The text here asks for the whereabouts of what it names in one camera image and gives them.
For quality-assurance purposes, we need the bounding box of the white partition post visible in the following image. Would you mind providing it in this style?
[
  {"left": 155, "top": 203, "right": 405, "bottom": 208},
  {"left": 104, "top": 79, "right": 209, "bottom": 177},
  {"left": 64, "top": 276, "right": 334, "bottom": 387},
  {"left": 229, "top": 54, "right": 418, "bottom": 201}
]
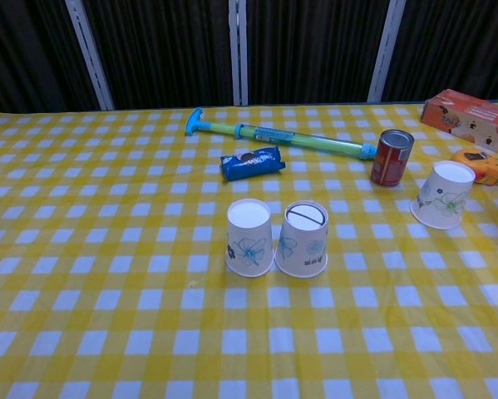
[
  {"left": 367, "top": 0, "right": 407, "bottom": 104},
  {"left": 64, "top": 0, "right": 115, "bottom": 111},
  {"left": 228, "top": 0, "right": 249, "bottom": 107}
]

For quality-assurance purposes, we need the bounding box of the orange tape measure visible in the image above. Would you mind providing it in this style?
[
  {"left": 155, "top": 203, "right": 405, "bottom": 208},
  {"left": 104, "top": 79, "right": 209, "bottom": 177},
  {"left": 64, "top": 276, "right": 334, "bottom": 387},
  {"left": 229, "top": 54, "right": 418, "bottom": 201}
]
[{"left": 450, "top": 148, "right": 498, "bottom": 186}]

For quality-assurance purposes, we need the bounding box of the yellow white checked tablecloth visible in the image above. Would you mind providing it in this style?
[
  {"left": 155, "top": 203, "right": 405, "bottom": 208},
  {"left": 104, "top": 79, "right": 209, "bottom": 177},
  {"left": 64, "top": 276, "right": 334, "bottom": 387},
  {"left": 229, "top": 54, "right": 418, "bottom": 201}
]
[{"left": 0, "top": 99, "right": 498, "bottom": 399}]

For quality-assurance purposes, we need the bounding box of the paper cup with line mark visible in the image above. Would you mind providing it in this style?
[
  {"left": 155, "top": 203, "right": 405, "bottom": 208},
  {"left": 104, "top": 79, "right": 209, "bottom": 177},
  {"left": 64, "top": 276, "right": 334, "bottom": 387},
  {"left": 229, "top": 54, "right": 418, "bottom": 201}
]
[{"left": 274, "top": 199, "right": 330, "bottom": 279}]

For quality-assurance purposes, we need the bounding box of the blue cookie packet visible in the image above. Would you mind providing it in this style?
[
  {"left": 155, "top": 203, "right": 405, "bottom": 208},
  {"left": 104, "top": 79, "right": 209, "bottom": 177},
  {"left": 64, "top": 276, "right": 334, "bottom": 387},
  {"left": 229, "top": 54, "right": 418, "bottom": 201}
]
[{"left": 219, "top": 145, "right": 285, "bottom": 183}]

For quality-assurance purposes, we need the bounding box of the blue green water pump toy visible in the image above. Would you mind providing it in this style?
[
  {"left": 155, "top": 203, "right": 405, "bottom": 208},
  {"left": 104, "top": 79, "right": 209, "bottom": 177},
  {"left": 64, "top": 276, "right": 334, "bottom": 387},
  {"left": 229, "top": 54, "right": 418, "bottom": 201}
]
[{"left": 185, "top": 107, "right": 378, "bottom": 160}]

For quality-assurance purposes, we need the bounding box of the white floral paper cup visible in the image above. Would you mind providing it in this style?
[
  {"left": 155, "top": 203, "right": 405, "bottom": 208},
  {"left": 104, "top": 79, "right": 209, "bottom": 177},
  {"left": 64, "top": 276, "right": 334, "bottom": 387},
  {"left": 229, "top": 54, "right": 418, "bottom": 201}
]
[
  {"left": 410, "top": 160, "right": 476, "bottom": 230},
  {"left": 224, "top": 198, "right": 274, "bottom": 278}
]

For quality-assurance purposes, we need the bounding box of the red tin can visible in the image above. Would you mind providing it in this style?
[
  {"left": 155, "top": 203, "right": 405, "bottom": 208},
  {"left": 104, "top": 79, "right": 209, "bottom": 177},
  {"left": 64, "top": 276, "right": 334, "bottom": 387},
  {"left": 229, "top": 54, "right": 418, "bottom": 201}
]
[{"left": 370, "top": 129, "right": 415, "bottom": 187}]

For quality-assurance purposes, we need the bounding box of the orange cardboard box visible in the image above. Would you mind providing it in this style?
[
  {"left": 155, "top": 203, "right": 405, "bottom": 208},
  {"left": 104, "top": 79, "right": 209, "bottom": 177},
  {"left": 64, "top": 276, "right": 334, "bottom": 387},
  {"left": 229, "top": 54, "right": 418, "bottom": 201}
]
[{"left": 419, "top": 88, "right": 498, "bottom": 158}]

